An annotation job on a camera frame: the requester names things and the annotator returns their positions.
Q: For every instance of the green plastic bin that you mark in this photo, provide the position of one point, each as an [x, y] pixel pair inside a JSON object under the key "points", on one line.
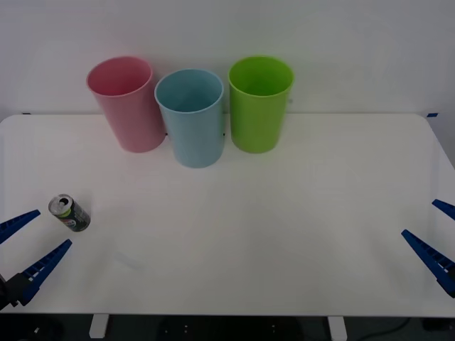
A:
{"points": [[257, 122]]}

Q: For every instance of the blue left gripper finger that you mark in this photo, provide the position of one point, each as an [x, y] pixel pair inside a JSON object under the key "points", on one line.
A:
{"points": [[16, 223], [42, 268]]}

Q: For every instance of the pale blue plastic bin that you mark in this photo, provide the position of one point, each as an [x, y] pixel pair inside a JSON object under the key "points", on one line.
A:
{"points": [[197, 138]]}

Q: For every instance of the black and green drink can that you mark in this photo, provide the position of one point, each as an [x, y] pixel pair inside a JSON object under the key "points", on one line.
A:
{"points": [[73, 216]]}

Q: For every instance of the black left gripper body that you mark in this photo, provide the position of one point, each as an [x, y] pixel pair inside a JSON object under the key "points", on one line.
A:
{"points": [[5, 291]]}

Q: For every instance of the white table leg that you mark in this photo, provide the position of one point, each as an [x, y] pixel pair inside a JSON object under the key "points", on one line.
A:
{"points": [[98, 326], [337, 327]]}

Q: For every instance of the pink plastic bin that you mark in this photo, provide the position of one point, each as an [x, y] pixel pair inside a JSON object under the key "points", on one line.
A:
{"points": [[129, 117]]}

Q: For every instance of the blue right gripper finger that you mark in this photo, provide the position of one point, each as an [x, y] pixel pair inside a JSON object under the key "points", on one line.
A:
{"points": [[446, 208], [430, 257]]}

